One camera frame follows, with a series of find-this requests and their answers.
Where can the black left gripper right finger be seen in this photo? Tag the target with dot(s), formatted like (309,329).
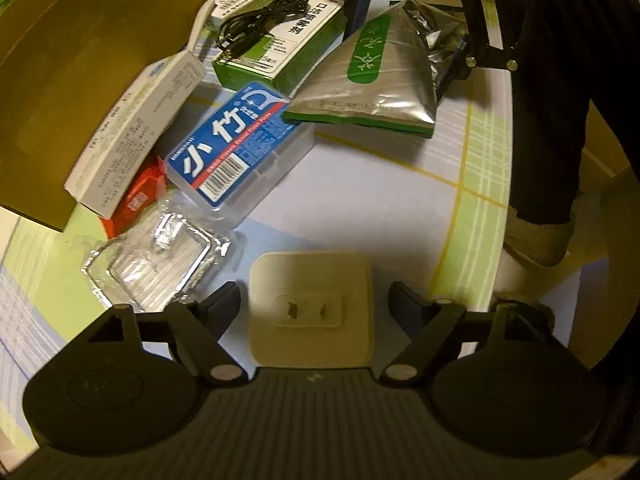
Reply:
(432,330)

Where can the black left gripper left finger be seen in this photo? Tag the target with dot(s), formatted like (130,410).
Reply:
(197,329)

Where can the clear plastic blister package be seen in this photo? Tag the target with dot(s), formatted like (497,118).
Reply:
(168,255)

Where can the silver green foil pouch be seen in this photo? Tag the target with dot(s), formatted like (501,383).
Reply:
(391,74)

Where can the green white spray box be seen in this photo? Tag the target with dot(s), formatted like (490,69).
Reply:
(277,44)

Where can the white square power adapter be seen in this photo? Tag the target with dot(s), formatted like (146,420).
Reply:
(311,309)

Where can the white plastic spoon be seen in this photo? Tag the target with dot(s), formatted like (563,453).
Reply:
(200,21)

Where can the red candy packet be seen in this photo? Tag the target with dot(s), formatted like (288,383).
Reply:
(144,190)

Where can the blue dental floss box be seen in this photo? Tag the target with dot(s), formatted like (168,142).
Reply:
(241,151)

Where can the white blue medicine box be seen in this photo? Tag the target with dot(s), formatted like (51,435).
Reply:
(104,170)

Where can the person dark trousers leg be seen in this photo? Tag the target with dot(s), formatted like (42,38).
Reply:
(571,55)

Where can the checked tablecloth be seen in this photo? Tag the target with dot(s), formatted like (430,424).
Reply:
(427,212)

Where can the brown cardboard box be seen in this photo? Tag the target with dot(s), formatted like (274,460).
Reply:
(64,64)

